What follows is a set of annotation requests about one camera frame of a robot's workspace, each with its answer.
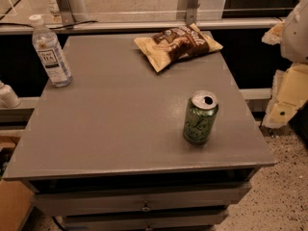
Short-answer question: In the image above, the green soda can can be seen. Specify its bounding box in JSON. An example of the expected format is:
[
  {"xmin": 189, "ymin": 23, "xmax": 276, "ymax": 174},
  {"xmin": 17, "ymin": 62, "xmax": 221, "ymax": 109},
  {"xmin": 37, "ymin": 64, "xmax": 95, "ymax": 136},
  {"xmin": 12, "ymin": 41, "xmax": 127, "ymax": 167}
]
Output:
[{"xmin": 183, "ymin": 90, "xmax": 218, "ymax": 144}]

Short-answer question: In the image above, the brown chip bag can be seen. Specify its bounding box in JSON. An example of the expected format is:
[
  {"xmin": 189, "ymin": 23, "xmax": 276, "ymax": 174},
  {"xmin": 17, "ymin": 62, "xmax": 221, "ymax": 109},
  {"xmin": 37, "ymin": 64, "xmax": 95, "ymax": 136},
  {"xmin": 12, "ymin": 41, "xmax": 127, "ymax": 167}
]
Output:
[{"xmin": 134, "ymin": 23, "xmax": 223, "ymax": 72}]

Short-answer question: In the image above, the clear plastic water bottle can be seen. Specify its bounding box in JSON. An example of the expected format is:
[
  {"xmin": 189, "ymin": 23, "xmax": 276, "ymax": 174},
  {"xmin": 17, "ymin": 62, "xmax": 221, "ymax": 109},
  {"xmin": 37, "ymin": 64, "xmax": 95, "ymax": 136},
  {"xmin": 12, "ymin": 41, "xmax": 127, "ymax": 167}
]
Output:
[{"xmin": 29, "ymin": 14, "xmax": 72, "ymax": 88}]

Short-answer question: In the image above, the metal railing frame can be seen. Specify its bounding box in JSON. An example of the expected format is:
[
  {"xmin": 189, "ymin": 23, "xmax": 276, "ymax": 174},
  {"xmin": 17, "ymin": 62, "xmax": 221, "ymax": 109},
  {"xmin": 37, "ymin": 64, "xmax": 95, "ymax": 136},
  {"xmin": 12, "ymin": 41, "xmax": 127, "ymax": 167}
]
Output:
[{"xmin": 0, "ymin": 0, "xmax": 299, "ymax": 34}]

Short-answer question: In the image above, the white pipe at left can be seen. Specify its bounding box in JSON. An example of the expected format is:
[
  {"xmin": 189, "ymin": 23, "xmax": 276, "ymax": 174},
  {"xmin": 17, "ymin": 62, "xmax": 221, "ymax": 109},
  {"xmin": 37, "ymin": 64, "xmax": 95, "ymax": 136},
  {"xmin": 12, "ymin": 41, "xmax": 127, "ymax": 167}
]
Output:
[{"xmin": 0, "ymin": 81, "xmax": 20, "ymax": 108}]

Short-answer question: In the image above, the cardboard box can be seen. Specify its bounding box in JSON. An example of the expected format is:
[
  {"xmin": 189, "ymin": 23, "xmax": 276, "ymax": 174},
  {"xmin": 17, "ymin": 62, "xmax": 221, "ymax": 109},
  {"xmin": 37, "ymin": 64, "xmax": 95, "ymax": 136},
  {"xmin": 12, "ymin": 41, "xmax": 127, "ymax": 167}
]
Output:
[{"xmin": 0, "ymin": 136, "xmax": 32, "ymax": 231}]

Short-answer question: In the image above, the lower grey drawer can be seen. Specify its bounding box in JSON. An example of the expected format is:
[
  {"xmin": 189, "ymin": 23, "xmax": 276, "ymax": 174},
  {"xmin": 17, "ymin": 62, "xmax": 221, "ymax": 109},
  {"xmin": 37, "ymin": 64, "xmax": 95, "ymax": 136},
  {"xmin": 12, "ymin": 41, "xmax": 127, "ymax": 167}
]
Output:
[{"xmin": 64, "ymin": 209, "xmax": 228, "ymax": 231}]

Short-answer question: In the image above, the black cable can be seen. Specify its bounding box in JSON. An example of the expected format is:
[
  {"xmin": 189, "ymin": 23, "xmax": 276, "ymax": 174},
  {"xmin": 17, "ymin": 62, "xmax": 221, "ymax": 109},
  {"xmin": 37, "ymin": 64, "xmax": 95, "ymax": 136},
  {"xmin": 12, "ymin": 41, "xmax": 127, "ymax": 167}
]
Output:
[{"xmin": 0, "ymin": 19, "xmax": 99, "ymax": 30}]

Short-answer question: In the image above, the upper grey drawer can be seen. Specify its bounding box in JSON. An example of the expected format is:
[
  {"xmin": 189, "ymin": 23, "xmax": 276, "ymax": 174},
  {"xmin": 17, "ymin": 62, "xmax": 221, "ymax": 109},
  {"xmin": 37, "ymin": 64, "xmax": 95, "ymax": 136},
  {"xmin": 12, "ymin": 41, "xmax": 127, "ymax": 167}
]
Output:
[{"xmin": 32, "ymin": 182, "xmax": 251, "ymax": 216}]

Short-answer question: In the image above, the grey drawer cabinet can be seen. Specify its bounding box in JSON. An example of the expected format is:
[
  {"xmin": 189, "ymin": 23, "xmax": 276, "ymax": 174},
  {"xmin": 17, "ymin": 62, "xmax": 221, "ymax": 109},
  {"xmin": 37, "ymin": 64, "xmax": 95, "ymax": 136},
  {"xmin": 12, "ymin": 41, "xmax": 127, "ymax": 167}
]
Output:
[{"xmin": 2, "ymin": 31, "xmax": 277, "ymax": 231}]

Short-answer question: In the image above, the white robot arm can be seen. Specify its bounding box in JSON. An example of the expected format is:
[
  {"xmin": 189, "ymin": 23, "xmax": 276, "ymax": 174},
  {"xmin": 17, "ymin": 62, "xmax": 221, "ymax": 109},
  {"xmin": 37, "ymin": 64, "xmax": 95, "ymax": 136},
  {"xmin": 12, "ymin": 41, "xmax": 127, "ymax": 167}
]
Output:
[{"xmin": 262, "ymin": 0, "xmax": 308, "ymax": 128}]

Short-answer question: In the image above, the grey drawer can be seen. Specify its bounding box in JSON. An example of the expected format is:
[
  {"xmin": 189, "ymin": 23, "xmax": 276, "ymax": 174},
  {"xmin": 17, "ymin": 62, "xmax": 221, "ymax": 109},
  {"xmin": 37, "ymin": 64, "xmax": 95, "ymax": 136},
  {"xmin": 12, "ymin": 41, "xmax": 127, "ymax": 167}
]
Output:
[
  {"xmin": 32, "ymin": 182, "xmax": 251, "ymax": 216},
  {"xmin": 64, "ymin": 209, "xmax": 228, "ymax": 231}
]

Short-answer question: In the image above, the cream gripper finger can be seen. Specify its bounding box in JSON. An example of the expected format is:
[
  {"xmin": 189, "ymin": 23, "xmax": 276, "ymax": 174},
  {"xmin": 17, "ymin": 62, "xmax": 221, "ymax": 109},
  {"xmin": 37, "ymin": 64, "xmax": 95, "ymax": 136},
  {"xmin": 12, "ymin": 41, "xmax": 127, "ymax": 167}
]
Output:
[
  {"xmin": 262, "ymin": 63, "xmax": 308, "ymax": 129},
  {"xmin": 262, "ymin": 22, "xmax": 284, "ymax": 45}
]

